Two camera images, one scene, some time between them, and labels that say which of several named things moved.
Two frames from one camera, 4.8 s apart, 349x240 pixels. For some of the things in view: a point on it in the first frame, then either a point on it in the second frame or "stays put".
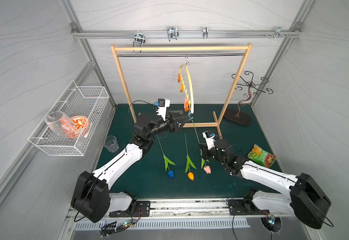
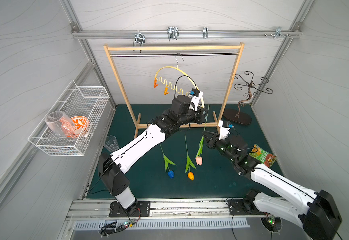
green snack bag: [261, 156] stays put
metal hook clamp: [278, 31] stays put
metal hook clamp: [172, 33] stays put
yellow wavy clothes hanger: [185, 74] to [174, 86]
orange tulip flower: [189, 163] stays put
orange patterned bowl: [82, 124] stays put
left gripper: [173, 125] to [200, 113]
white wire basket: [69, 129] stays put
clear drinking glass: [111, 144] stays put
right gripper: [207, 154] to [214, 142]
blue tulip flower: [170, 172] stays put
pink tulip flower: [206, 169] to [198, 159]
